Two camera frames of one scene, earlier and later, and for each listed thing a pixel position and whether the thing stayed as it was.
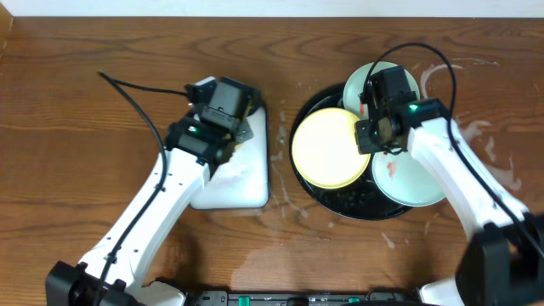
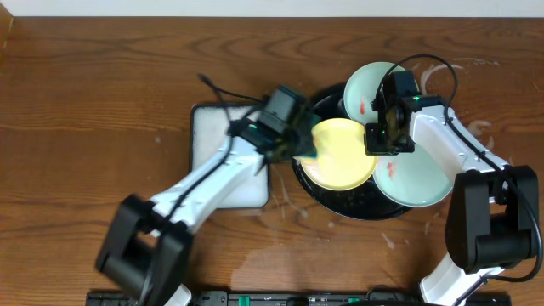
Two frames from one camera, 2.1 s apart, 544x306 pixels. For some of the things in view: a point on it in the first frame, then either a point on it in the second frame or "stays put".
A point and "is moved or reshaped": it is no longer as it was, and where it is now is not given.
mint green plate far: (355, 83) stays put
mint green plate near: (401, 179) stays put
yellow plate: (325, 151) is moved or reshaped
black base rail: (223, 297) stays put
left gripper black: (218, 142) -> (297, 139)
